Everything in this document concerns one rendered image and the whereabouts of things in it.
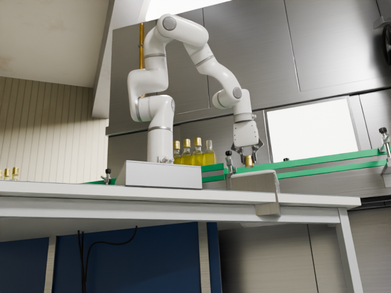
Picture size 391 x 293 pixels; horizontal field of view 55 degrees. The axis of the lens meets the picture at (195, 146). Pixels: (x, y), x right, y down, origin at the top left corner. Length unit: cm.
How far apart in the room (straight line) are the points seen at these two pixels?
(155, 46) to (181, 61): 90
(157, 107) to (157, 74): 12
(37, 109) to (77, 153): 67
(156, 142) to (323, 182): 75
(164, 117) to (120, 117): 96
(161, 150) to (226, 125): 76
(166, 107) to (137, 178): 33
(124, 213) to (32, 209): 27
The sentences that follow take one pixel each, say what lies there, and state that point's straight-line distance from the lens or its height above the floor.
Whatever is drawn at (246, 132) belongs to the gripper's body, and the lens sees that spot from 154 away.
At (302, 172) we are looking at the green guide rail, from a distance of 175.
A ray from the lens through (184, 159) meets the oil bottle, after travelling 189.
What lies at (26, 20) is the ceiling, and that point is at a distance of 396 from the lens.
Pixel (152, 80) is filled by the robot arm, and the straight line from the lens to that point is 146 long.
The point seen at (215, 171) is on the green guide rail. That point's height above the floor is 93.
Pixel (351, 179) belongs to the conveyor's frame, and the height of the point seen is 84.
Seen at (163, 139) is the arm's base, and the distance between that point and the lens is 139.
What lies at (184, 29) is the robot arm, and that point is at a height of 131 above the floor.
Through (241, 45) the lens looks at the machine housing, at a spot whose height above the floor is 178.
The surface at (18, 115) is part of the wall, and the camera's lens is 462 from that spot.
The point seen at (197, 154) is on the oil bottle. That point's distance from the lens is 188.
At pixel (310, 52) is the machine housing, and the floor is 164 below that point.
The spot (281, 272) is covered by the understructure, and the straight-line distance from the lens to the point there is 188.
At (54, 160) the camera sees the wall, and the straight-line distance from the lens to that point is 440.
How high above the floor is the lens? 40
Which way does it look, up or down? 22 degrees up
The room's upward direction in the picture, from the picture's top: 3 degrees counter-clockwise
